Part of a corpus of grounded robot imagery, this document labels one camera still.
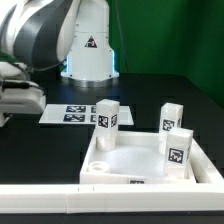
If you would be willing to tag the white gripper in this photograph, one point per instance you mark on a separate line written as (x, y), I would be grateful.
(21, 97)

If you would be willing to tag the white square table top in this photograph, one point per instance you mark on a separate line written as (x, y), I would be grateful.
(135, 160)

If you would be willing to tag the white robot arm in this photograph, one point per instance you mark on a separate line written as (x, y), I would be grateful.
(42, 34)

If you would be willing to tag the white base tag plate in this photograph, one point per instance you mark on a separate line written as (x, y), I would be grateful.
(68, 114)

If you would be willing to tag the white L-shaped obstacle fence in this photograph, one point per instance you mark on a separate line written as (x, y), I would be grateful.
(205, 195)

